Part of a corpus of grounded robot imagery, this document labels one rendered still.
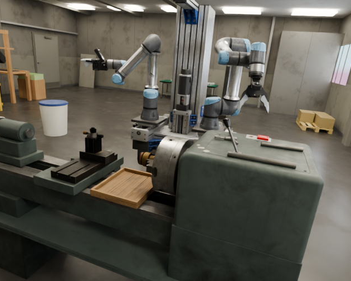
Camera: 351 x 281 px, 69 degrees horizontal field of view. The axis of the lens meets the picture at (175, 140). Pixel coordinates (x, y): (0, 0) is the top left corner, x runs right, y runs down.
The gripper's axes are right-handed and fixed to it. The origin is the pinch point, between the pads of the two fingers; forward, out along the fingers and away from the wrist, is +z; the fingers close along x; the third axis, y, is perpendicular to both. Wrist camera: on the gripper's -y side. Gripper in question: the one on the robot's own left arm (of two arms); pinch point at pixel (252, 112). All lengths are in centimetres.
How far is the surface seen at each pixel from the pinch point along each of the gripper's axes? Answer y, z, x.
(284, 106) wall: 839, -93, -223
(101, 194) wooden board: -2, 51, 78
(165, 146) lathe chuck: -6.6, 20.6, 43.0
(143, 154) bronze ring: 4, 27, 57
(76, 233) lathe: 13, 83, 100
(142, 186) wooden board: 15, 48, 59
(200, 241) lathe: -14, 64, 21
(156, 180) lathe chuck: -9, 38, 46
